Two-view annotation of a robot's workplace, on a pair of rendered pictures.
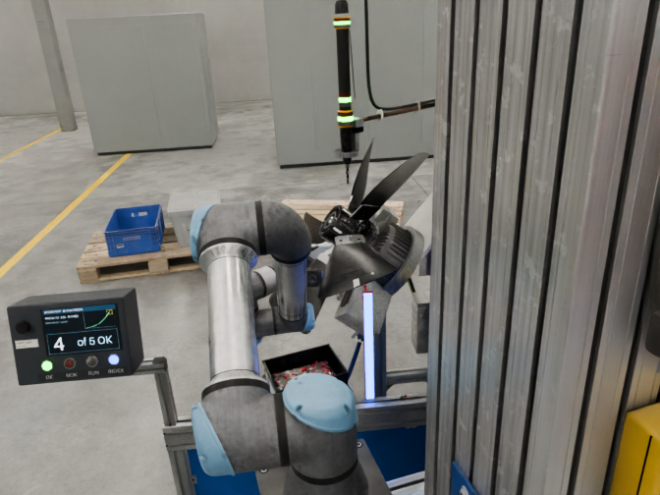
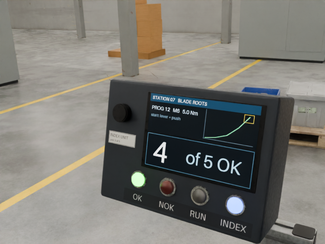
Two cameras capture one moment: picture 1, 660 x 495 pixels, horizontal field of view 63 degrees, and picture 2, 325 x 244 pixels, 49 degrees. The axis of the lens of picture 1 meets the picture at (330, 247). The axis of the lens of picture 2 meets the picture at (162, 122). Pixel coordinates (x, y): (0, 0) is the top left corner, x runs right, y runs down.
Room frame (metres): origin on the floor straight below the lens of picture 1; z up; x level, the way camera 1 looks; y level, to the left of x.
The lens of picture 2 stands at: (0.69, 0.36, 1.37)
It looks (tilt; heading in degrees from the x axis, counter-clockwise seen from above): 19 degrees down; 35
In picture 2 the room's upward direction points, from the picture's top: 2 degrees counter-clockwise
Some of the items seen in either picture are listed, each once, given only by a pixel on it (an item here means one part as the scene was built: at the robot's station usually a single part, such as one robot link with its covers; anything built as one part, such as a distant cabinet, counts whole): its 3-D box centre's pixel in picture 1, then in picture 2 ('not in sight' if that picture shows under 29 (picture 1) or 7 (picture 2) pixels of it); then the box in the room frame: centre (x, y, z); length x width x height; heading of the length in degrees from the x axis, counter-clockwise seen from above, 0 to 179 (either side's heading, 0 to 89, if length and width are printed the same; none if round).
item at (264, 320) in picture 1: (251, 323); not in sight; (1.25, 0.22, 1.08); 0.11 x 0.08 x 0.11; 98
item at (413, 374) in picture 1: (409, 375); not in sight; (1.69, -0.27, 0.56); 0.19 x 0.04 x 0.04; 94
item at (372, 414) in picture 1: (334, 417); not in sight; (1.17, 0.01, 0.82); 0.90 x 0.04 x 0.08; 94
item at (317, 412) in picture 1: (317, 421); not in sight; (0.71, 0.04, 1.20); 0.13 x 0.12 x 0.14; 98
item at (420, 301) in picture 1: (433, 321); not in sight; (1.78, -0.38, 0.73); 0.15 x 0.09 x 0.22; 94
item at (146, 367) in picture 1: (118, 368); (233, 220); (1.13, 0.54, 1.04); 0.24 x 0.03 x 0.03; 94
